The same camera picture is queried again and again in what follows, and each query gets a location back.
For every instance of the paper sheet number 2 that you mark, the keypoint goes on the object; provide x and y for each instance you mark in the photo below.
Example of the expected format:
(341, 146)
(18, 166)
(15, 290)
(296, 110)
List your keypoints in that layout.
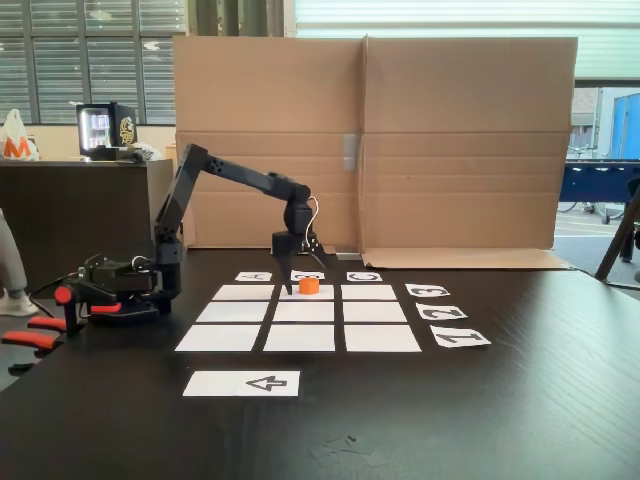
(440, 312)

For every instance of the paper sheet letter A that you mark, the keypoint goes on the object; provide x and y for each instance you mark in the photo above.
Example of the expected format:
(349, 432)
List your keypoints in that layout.
(252, 277)

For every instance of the white orange plastic bag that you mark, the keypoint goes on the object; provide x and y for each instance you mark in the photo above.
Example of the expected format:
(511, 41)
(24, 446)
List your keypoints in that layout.
(17, 142)

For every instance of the white arrow paper sheet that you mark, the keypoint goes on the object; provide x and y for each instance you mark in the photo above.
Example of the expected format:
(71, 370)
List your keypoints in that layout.
(220, 384)

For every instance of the dark slanted stand leg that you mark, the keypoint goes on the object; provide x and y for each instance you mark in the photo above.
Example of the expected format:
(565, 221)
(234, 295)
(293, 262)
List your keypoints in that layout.
(617, 245)

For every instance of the dark brown counter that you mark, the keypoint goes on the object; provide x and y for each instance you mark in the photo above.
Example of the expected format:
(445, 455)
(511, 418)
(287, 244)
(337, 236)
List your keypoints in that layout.
(75, 210)

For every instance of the paper sheet letter B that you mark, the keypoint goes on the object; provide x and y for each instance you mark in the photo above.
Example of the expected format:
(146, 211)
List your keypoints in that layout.
(315, 274)

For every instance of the brown cardboard screen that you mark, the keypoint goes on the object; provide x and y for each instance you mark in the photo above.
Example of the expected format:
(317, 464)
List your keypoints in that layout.
(265, 90)
(465, 125)

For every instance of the grey tape strip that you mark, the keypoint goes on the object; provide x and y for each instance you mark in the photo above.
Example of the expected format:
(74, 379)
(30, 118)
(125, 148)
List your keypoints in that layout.
(347, 256)
(350, 152)

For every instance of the blue container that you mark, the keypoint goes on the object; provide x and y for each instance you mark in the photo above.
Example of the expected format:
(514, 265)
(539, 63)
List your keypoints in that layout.
(627, 125)

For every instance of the person in grey trousers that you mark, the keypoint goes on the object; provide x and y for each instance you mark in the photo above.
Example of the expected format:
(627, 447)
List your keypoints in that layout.
(12, 265)

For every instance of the black mini fridge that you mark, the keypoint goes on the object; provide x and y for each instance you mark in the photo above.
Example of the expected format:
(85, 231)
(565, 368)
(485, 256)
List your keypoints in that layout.
(122, 130)

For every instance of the round orange token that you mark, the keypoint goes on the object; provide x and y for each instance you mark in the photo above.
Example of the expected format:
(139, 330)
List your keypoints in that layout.
(309, 286)

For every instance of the paper sheet letter C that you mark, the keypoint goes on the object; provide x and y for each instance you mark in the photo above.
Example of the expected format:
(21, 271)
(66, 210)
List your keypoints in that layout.
(364, 277)

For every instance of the black red table clamp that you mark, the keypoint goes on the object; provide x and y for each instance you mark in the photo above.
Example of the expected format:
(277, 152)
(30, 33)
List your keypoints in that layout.
(67, 305)

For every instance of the white nine-square grid sheet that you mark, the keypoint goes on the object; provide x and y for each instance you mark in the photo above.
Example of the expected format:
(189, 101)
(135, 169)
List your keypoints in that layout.
(300, 337)

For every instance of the paper sheet number 1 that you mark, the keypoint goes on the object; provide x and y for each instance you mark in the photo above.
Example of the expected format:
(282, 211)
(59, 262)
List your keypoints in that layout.
(457, 337)

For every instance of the paper sheet number 3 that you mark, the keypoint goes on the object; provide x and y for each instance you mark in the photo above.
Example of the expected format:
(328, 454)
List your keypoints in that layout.
(426, 290)

